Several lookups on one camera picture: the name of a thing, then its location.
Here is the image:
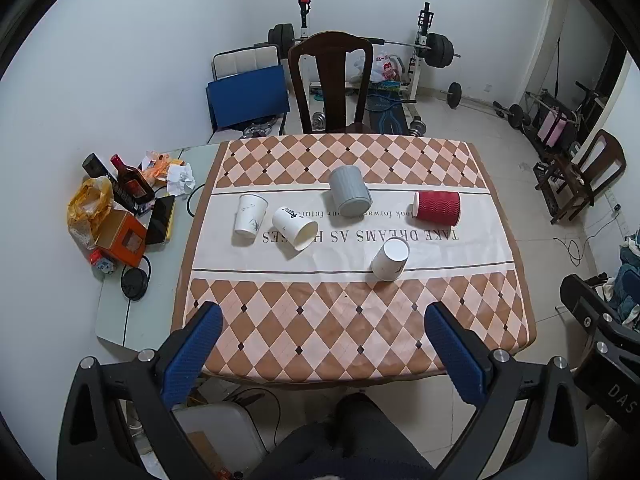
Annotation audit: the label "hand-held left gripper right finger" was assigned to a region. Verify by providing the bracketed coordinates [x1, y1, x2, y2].
[424, 301, 590, 480]

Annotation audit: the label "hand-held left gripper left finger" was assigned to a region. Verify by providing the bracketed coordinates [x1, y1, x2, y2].
[56, 301, 224, 480]

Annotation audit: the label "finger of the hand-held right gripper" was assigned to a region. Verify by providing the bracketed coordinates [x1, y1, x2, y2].
[559, 273, 640, 335]

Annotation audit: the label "red ribbed paper cup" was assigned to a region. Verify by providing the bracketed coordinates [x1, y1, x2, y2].
[412, 190, 461, 225]

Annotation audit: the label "white paper cup black print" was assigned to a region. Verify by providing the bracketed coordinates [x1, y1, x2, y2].
[271, 206, 319, 252]

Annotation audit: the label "grey ribbed cup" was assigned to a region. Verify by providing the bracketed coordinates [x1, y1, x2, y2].
[328, 164, 373, 219]

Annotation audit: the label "pile of clothes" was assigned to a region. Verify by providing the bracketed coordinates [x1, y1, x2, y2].
[597, 229, 640, 332]

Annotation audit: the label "grey side table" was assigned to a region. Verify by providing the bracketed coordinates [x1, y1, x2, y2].
[94, 142, 224, 354]

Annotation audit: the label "white box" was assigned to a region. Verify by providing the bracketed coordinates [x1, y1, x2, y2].
[171, 402, 267, 480]

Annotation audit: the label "black round disc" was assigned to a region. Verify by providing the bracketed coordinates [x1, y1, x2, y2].
[119, 267, 150, 302]

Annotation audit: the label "checkered brown tablecloth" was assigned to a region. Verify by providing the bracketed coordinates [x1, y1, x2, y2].
[171, 133, 539, 389]

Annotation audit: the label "dark wooden chair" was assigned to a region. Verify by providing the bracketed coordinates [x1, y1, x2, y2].
[533, 129, 628, 226]
[287, 31, 382, 136]

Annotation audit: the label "small red blue packet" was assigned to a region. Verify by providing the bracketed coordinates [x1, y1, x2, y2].
[89, 250, 119, 275]

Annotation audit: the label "orange box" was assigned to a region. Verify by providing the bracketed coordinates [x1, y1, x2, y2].
[94, 208, 150, 269]

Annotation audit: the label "person's dark trouser legs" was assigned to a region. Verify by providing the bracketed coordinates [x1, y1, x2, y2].
[254, 392, 437, 480]

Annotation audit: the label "pink bag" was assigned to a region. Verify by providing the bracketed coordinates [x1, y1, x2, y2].
[537, 109, 569, 150]

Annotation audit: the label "crumpled white tissue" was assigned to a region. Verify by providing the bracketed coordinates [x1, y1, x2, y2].
[164, 162, 197, 196]

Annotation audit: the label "yellow plastic bag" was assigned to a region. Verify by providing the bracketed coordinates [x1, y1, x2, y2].
[67, 176, 115, 251]

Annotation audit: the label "black dumbbell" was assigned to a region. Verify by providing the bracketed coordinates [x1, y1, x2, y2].
[492, 101, 532, 129]

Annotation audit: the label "amber liquor bottle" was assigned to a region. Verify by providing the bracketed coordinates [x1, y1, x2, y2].
[109, 154, 156, 206]

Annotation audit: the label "orange wrapper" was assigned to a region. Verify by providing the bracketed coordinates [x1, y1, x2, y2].
[139, 149, 186, 184]

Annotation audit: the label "black bottle box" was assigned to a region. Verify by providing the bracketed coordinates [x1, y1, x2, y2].
[82, 152, 142, 214]

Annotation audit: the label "white weight rack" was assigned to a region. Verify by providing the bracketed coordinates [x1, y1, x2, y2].
[294, 0, 437, 102]

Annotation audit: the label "barbell with black plates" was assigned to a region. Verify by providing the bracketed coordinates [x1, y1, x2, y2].
[267, 23, 462, 69]

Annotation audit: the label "white red plastic bag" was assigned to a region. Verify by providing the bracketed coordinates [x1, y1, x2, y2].
[354, 51, 407, 87]

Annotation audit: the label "white cushioned seat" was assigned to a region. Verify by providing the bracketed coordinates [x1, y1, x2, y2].
[211, 44, 281, 82]

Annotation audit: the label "black cable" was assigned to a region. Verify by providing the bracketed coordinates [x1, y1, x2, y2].
[186, 182, 207, 220]

